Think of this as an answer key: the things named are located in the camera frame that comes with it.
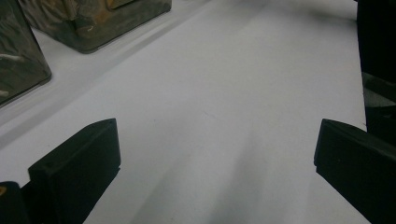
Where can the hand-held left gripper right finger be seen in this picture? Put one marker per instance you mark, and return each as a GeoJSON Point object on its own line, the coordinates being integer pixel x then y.
{"type": "Point", "coordinates": [355, 168]}

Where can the white table cover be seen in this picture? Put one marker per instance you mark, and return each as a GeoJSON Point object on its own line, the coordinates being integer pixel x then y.
{"type": "Point", "coordinates": [202, 109]}

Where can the white chopstick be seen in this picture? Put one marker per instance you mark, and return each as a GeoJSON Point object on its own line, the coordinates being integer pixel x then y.
{"type": "Point", "coordinates": [9, 57]}

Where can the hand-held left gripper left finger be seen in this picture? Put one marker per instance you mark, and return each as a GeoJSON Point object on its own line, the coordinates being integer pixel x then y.
{"type": "Point", "coordinates": [77, 168]}

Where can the smoky clear plastic bin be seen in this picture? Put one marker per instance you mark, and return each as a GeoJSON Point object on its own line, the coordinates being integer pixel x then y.
{"type": "Point", "coordinates": [93, 37]}
{"type": "Point", "coordinates": [21, 37]}

